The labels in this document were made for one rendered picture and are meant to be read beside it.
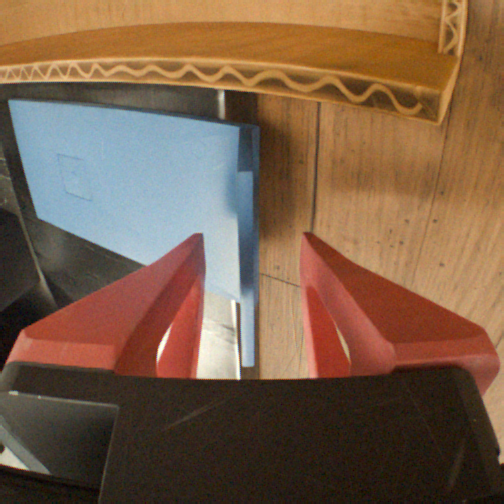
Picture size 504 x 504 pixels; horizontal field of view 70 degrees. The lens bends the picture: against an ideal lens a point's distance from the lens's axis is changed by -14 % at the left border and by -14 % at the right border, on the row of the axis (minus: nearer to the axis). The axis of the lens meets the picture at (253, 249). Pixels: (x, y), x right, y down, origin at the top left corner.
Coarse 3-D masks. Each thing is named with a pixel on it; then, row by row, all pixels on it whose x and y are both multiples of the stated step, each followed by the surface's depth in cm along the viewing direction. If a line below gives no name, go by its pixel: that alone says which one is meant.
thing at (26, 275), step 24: (0, 216) 28; (0, 240) 27; (24, 240) 29; (0, 264) 28; (24, 264) 30; (0, 288) 28; (24, 288) 30; (0, 312) 38; (24, 312) 38; (0, 336) 35
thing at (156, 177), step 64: (64, 128) 16; (128, 128) 14; (192, 128) 12; (256, 128) 12; (64, 192) 18; (128, 192) 16; (192, 192) 14; (256, 192) 13; (128, 256) 18; (256, 256) 14
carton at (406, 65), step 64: (0, 0) 16; (64, 0) 14; (128, 0) 13; (192, 0) 12; (256, 0) 11; (320, 0) 10; (384, 0) 9; (448, 0) 7; (0, 64) 9; (64, 64) 7; (128, 64) 6; (192, 64) 6; (256, 64) 5; (320, 64) 5; (384, 64) 5; (448, 64) 6
